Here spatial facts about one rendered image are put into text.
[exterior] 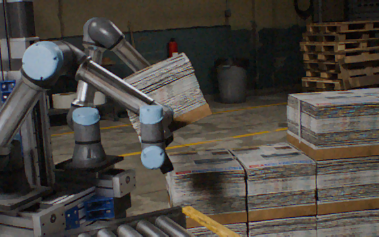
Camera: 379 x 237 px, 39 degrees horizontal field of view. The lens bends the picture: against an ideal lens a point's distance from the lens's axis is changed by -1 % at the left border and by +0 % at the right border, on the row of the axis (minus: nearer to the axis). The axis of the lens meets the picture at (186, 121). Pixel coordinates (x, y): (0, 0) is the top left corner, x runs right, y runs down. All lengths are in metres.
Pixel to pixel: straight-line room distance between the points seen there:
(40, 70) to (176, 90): 0.53
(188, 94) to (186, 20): 7.47
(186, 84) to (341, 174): 0.76
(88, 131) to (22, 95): 0.65
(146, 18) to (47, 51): 7.44
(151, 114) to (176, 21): 7.72
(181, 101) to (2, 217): 0.77
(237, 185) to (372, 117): 0.61
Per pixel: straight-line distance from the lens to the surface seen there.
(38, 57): 1.71
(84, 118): 2.36
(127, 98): 1.79
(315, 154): 2.21
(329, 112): 2.20
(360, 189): 2.33
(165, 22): 9.24
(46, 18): 8.49
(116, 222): 1.72
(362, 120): 2.26
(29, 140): 2.23
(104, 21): 2.41
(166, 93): 1.97
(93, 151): 2.38
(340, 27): 8.45
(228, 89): 9.22
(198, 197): 2.13
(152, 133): 1.66
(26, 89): 1.77
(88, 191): 2.35
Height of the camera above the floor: 1.40
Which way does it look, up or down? 10 degrees down
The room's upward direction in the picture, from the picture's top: 3 degrees counter-clockwise
